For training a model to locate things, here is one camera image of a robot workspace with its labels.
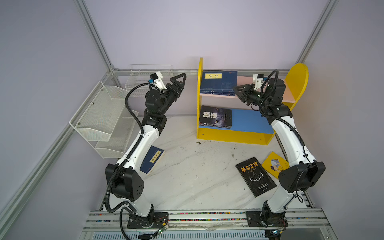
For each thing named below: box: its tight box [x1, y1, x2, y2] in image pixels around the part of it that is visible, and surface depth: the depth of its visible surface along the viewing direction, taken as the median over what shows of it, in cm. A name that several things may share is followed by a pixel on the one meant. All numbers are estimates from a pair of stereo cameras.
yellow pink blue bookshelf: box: [197, 57, 309, 146], surface depth 79 cm
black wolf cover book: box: [199, 105, 232, 129], surface depth 98 cm
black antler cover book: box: [235, 156, 277, 198], surface depth 90 cm
